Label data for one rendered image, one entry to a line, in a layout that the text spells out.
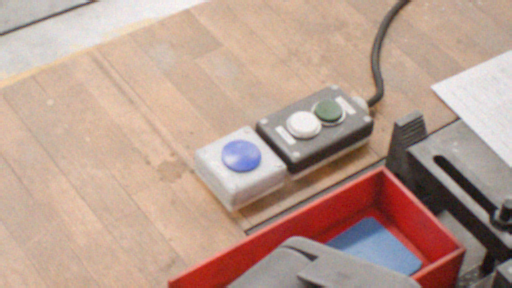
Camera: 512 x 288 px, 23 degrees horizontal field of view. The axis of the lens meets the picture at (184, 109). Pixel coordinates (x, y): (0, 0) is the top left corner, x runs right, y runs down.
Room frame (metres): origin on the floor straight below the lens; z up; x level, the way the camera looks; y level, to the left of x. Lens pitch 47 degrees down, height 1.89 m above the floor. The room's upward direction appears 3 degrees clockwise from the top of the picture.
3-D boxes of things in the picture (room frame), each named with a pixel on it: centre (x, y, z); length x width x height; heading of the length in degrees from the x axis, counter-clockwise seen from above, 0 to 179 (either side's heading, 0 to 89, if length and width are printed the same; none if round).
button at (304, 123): (0.88, -0.12, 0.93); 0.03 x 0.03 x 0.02
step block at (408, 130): (0.82, -0.23, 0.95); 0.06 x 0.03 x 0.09; 36
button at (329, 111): (0.90, -0.15, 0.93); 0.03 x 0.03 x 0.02
